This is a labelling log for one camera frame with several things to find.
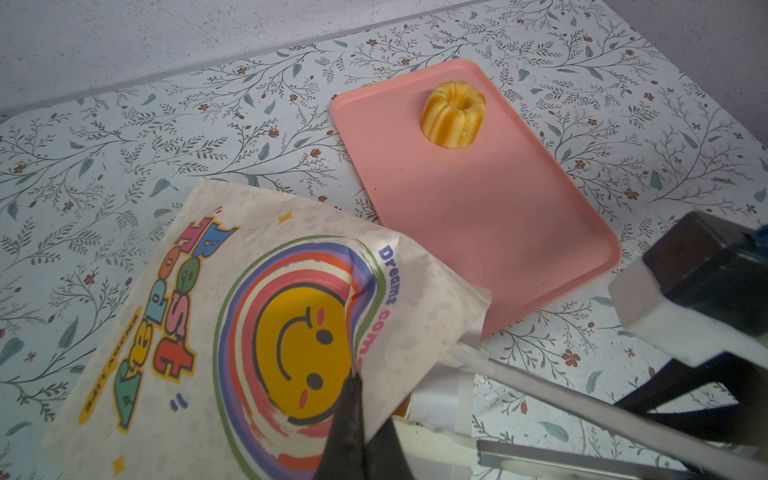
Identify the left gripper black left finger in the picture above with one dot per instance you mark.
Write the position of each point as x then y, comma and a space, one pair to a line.
343, 455

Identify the yellow fluted fake cake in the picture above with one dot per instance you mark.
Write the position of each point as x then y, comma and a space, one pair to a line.
453, 114

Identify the metal tongs with white tips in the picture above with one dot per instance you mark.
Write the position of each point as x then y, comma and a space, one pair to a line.
438, 445

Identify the white printed paper bag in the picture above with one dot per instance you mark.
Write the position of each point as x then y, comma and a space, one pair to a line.
229, 355

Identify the pink plastic tray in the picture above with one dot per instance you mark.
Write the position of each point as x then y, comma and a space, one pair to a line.
502, 213

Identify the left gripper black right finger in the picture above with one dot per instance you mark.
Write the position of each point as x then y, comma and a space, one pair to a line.
383, 456

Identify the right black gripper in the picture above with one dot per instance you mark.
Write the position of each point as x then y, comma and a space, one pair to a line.
698, 292

